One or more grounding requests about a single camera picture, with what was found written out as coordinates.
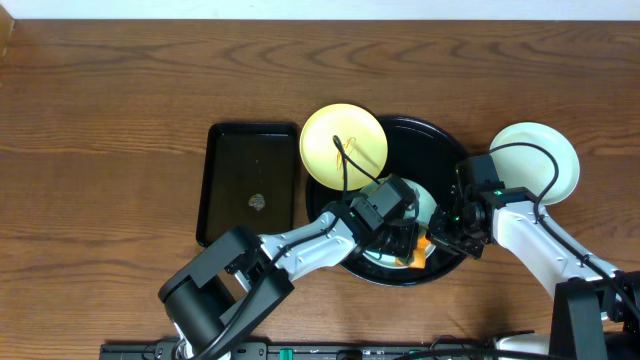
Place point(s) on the black rectangular tray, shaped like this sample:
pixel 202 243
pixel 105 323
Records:
pixel 243 159

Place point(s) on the small debris in tray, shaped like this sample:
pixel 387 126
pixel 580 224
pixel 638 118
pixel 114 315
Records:
pixel 257 202

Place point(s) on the green and orange sponge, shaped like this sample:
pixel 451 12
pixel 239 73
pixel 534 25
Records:
pixel 417 260

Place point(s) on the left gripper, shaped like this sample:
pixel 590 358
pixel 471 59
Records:
pixel 402 240

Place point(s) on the light blue plate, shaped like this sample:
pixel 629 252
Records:
pixel 524 166
pixel 427 206

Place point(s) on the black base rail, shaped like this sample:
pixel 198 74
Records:
pixel 171 348

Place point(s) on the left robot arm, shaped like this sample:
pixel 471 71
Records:
pixel 225 292

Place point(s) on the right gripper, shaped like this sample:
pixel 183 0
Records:
pixel 437 232

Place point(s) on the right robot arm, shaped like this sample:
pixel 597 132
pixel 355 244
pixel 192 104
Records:
pixel 595 304

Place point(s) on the yellow plate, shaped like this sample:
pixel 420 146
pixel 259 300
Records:
pixel 343 146

